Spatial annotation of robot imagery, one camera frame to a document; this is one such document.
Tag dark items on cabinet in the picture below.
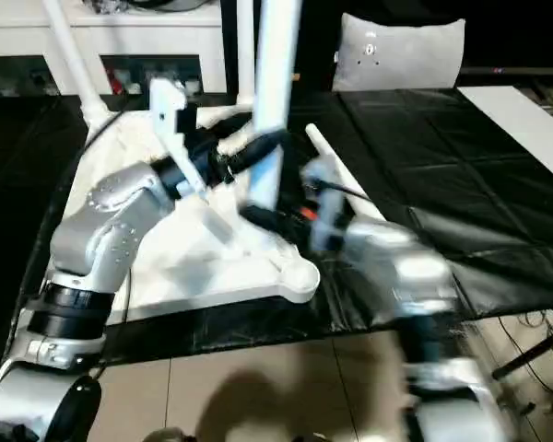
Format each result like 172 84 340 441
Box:
87 0 215 15

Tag black table mat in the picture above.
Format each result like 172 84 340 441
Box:
0 87 553 378

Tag grey cushion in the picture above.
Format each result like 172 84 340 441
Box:
334 13 467 93

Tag black metal frame leg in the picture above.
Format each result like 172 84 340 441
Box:
492 320 553 379

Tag white plastic table leg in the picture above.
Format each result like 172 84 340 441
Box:
41 0 112 132
246 0 304 218
303 123 390 224
235 0 258 113

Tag white glass-door cabinet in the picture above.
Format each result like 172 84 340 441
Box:
0 0 228 99

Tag white plastic table top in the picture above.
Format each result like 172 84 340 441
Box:
35 106 323 325

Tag white flat board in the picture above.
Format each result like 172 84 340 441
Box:
455 85 553 172

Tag thin floor cable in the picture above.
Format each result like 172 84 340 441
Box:
502 308 553 337

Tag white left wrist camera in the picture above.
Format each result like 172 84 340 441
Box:
148 80 200 200

